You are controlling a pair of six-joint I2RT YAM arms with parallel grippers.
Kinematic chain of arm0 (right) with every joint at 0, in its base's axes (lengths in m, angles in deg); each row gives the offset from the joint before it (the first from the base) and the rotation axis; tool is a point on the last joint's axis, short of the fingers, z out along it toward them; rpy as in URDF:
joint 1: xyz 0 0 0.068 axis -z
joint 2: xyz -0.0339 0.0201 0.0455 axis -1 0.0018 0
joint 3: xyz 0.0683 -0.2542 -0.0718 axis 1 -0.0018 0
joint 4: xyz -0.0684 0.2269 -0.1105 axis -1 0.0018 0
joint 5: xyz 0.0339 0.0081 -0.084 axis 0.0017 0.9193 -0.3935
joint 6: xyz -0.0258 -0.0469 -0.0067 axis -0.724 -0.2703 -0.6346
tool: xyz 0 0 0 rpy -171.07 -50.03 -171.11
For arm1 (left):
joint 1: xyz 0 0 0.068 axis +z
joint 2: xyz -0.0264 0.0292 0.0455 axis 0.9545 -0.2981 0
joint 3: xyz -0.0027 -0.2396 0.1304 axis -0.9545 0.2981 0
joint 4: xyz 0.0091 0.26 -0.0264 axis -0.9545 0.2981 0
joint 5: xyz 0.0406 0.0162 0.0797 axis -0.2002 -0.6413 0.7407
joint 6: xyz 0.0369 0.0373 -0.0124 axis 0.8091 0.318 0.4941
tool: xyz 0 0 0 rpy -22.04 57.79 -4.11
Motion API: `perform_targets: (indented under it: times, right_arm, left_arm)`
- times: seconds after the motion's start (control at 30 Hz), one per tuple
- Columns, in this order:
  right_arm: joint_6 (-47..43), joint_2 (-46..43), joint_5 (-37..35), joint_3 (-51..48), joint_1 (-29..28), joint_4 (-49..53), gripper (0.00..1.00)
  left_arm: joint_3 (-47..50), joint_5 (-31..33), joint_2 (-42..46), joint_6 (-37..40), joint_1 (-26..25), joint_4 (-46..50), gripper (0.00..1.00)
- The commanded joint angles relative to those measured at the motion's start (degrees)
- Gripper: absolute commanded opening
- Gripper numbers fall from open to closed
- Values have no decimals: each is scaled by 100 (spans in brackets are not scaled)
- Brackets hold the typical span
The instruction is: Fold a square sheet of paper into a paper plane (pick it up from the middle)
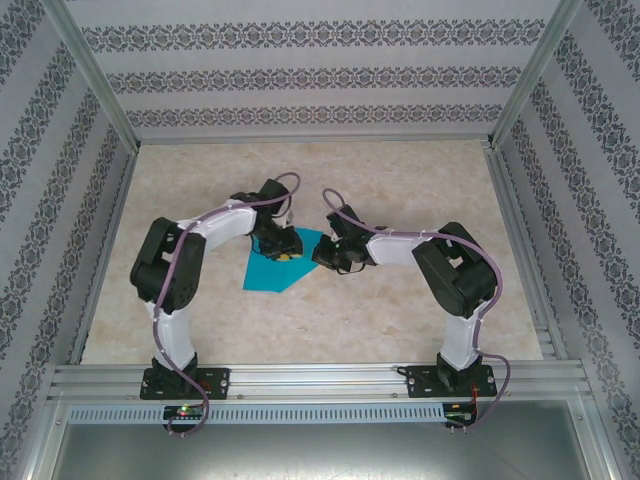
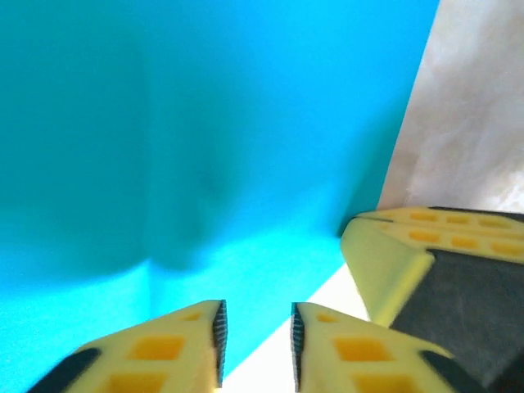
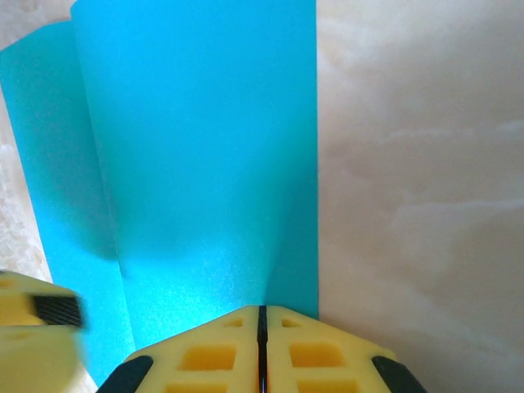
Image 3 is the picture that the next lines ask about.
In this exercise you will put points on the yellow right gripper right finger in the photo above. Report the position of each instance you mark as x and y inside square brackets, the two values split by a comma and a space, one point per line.
[319, 356]

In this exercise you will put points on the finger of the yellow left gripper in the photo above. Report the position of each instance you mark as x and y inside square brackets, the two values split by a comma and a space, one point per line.
[24, 299]
[32, 360]

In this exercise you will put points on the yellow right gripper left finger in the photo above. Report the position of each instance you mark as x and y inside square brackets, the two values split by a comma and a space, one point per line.
[204, 356]

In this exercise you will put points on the blue paper sheet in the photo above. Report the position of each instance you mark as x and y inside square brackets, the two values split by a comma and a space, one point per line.
[196, 143]

